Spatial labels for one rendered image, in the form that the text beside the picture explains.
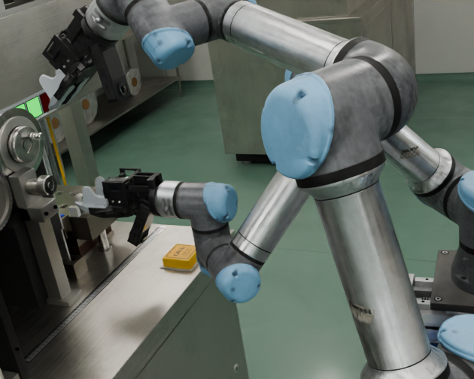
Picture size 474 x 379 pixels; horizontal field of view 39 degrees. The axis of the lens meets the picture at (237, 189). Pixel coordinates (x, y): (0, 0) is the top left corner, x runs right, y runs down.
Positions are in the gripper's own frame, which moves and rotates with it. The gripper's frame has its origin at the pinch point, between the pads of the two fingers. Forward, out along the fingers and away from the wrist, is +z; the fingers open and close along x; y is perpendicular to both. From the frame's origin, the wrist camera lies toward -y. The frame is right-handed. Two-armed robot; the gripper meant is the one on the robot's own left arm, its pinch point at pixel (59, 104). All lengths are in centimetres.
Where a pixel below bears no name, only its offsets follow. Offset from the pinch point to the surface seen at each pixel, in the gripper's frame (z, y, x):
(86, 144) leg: 73, 7, -78
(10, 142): 11.8, 2.1, 4.8
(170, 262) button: 18.8, -38.1, -10.8
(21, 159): 13.5, -1.4, 4.3
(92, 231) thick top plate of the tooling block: 27.7, -20.5, -9.0
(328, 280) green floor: 85, -102, -144
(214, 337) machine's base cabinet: 31, -59, -16
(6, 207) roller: 20.9, -6.3, 9.5
